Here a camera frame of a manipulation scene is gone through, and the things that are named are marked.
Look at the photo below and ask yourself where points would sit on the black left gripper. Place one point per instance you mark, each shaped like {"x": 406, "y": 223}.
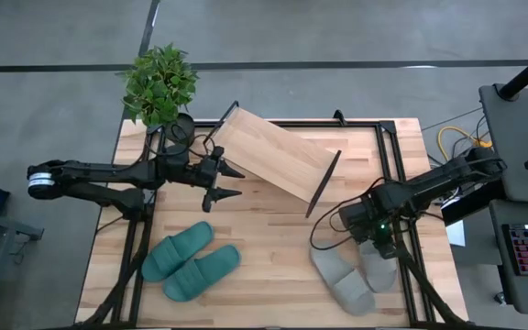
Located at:
{"x": 209, "y": 172}

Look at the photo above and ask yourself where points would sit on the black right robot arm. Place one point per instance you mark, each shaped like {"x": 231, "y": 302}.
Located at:
{"x": 429, "y": 185}

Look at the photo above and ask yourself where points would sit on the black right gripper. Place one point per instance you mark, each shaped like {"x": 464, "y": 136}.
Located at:
{"x": 385, "y": 247}

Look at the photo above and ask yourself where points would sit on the wooden shelf with black frame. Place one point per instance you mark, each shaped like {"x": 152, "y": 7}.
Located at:
{"x": 273, "y": 156}

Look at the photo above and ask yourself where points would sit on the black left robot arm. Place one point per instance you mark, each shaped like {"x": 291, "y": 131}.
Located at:
{"x": 108, "y": 173}

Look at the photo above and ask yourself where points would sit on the green rubber slide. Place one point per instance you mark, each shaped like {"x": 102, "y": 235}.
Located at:
{"x": 172, "y": 254}
{"x": 200, "y": 275}

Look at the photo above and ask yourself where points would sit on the grey rubber slide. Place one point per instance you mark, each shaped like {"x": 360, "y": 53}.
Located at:
{"x": 342, "y": 279}
{"x": 378, "y": 275}

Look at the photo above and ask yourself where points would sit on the grey desk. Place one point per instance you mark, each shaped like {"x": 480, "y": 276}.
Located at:
{"x": 516, "y": 146}
{"x": 520, "y": 293}

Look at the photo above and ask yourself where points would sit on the white paper sheet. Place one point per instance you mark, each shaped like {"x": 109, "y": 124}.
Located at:
{"x": 455, "y": 234}

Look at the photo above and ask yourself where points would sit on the green potted plant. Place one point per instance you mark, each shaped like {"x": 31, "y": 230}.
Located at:
{"x": 158, "y": 82}

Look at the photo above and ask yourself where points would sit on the black pole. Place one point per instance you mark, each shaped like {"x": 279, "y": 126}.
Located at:
{"x": 527, "y": 73}

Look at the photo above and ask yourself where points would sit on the black aluminium table frame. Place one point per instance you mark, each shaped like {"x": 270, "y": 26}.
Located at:
{"x": 365, "y": 124}

